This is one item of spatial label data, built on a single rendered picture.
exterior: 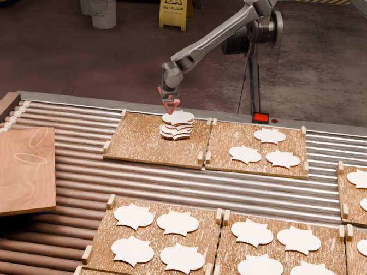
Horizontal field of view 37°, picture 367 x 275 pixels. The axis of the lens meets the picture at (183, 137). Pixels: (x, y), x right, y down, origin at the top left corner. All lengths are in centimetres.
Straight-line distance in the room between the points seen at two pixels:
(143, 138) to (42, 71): 288
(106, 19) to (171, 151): 380
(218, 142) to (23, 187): 85
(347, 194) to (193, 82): 290
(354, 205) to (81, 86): 318
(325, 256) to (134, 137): 96
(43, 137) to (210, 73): 300
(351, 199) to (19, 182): 121
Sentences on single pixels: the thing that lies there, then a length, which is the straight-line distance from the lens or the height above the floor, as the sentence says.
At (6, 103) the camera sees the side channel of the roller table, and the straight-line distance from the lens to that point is 268.
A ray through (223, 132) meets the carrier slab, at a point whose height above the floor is 94.
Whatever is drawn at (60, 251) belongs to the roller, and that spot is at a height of 92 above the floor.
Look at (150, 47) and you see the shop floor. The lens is 551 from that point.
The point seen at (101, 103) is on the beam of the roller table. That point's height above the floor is 92.
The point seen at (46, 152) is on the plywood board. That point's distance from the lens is 213.
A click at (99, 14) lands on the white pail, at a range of 592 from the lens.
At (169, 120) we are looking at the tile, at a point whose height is 100.
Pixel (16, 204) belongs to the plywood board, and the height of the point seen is 104.
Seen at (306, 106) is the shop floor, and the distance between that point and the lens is 462.
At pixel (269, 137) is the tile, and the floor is 95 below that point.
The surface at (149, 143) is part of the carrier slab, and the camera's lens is 232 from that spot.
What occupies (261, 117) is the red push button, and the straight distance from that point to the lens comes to 255.
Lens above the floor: 222
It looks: 33 degrees down
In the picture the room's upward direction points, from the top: 1 degrees clockwise
